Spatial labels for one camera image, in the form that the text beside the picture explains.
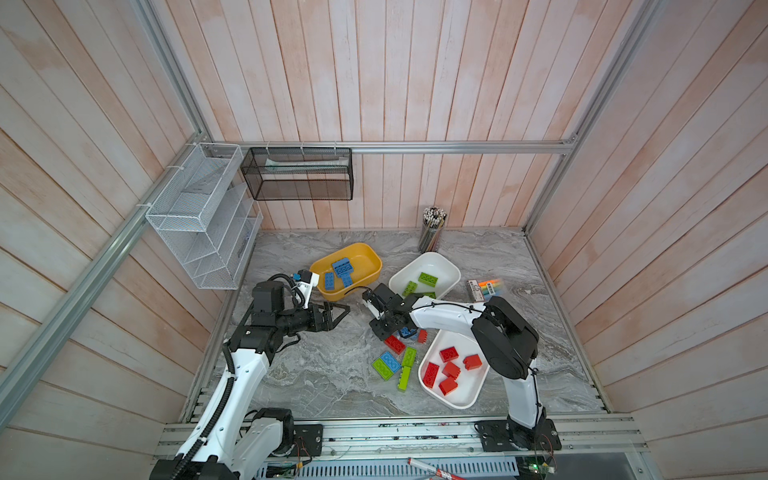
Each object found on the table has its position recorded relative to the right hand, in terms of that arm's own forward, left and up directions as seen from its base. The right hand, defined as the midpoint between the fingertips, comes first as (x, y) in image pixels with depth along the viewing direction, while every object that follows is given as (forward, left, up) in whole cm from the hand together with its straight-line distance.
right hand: (378, 326), depth 94 cm
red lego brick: (-6, -5, 0) cm, 8 cm away
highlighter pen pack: (+13, -36, +1) cm, 38 cm away
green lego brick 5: (-10, -9, 0) cm, 14 cm away
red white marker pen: (-38, -15, +1) cm, 41 cm away
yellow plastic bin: (+23, +5, +1) cm, 23 cm away
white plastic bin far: (+22, -19, 0) cm, 29 cm away
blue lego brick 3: (-12, -4, +1) cm, 13 cm away
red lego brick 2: (-14, -21, +1) cm, 25 cm away
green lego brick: (+14, -11, +2) cm, 17 cm away
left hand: (-7, +10, +20) cm, 23 cm away
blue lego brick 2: (-7, -8, +12) cm, 16 cm away
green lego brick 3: (+18, -17, +2) cm, 25 cm away
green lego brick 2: (+12, -18, +1) cm, 21 cm away
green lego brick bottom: (-17, -8, +3) cm, 19 cm away
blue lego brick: (+15, +17, +3) cm, 23 cm away
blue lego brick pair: (+21, +13, +2) cm, 25 cm away
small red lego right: (-4, -14, +2) cm, 14 cm away
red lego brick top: (-10, -21, +2) cm, 23 cm away
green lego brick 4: (-14, -2, 0) cm, 14 cm away
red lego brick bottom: (-19, -19, +3) cm, 27 cm away
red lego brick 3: (-15, -15, +1) cm, 22 cm away
